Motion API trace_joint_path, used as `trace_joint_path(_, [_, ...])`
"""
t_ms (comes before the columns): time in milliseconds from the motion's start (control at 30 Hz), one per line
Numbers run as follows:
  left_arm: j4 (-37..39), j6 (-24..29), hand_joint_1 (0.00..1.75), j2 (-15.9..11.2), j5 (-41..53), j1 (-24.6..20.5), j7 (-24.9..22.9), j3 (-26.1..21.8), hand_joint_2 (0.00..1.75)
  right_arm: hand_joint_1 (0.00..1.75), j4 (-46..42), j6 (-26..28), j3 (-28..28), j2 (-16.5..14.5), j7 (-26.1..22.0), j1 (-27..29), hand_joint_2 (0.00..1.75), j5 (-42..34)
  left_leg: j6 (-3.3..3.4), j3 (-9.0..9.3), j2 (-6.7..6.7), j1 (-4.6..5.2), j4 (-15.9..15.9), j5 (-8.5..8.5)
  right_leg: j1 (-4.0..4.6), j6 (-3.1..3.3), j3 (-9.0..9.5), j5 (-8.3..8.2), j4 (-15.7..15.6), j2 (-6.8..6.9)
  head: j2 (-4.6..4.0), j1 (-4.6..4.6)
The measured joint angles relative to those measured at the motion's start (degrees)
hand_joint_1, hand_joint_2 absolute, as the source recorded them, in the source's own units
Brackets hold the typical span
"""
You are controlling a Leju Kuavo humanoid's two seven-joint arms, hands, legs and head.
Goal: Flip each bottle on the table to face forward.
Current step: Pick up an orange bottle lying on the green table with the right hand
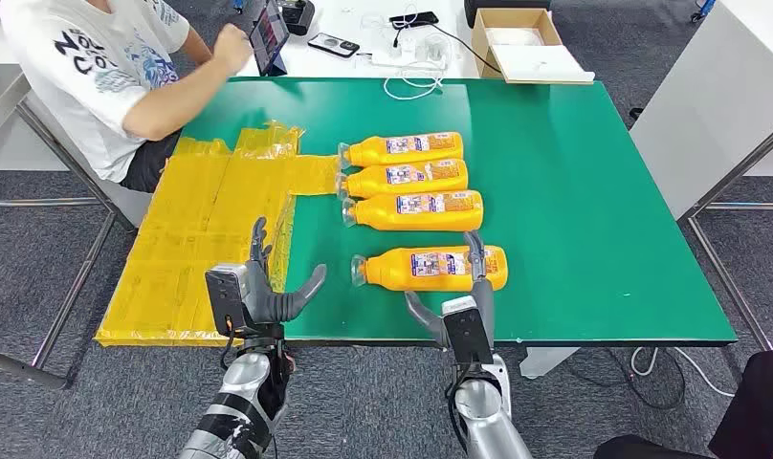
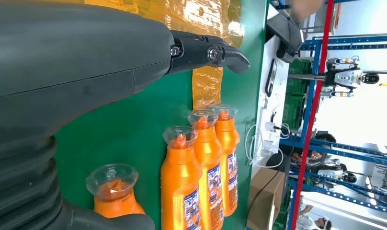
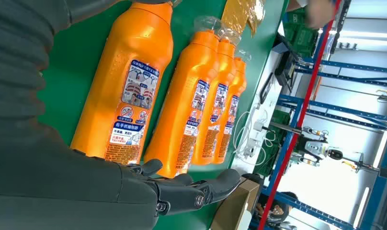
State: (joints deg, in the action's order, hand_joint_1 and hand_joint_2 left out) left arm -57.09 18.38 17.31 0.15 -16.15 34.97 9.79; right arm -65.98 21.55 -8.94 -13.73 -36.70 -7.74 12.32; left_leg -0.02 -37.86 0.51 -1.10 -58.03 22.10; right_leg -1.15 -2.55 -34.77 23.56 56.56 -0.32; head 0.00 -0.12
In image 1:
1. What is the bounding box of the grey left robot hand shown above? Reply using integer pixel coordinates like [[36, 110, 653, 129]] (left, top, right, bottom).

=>
[[242, 216, 328, 327]]

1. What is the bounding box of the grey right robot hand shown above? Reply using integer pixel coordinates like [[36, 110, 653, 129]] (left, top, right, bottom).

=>
[[404, 230, 497, 356]]

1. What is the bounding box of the orange detergent bottle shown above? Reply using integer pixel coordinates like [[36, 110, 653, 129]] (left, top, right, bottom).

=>
[[341, 189, 485, 233], [335, 159, 470, 200], [350, 245, 509, 294], [337, 131, 465, 170]]

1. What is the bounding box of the black tablet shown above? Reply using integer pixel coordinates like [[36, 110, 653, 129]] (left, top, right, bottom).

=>
[[248, 0, 291, 77]]

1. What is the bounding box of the yellow taped cardboard mat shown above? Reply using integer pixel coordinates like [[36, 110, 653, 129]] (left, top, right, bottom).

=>
[[95, 121, 341, 348]]

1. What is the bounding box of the white table foot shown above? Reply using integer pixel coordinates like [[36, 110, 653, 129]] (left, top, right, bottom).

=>
[[519, 346, 581, 380]]

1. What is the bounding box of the open cardboard box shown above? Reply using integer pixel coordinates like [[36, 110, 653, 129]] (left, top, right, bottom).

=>
[[471, 7, 596, 85]]

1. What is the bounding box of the white power strip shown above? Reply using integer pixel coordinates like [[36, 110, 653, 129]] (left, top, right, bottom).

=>
[[368, 33, 453, 71]]

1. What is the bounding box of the white desk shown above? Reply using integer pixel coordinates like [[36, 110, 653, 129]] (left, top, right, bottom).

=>
[[237, 0, 483, 80]]

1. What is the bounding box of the black smartphone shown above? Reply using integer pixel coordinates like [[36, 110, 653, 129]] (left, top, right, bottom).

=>
[[389, 11, 440, 31]]

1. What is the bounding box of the smartphone in dark case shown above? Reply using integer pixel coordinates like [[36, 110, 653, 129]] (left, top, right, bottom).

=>
[[307, 32, 361, 59]]

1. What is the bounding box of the white cabinet table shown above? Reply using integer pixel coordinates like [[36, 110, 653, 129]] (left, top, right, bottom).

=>
[[628, 0, 773, 222]]

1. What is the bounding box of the black handheld controller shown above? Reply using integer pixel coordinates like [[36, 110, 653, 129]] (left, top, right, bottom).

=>
[[276, 0, 316, 36]]

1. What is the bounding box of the person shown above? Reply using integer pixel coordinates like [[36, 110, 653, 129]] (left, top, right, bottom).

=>
[[0, 0, 254, 194], [592, 351, 773, 459]]

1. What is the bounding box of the white panel table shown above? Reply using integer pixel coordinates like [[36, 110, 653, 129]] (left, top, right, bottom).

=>
[[0, 22, 153, 230]]

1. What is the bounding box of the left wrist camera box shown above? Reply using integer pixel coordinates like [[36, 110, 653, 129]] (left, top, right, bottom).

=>
[[204, 264, 252, 337]]

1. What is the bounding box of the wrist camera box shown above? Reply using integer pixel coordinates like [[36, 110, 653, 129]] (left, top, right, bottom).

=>
[[204, 264, 252, 337], [441, 295, 495, 365]]

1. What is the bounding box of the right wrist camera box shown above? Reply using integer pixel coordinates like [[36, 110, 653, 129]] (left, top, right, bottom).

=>
[[441, 295, 495, 365]]

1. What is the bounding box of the steel table frame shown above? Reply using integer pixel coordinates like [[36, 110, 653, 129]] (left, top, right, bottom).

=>
[[0, 100, 138, 391], [677, 117, 773, 354]]

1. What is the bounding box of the black floor cable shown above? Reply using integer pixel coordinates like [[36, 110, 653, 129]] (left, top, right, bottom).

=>
[[563, 348, 687, 412]]

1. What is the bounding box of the white floor cable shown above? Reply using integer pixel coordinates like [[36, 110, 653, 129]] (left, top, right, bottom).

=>
[[629, 346, 737, 399]]

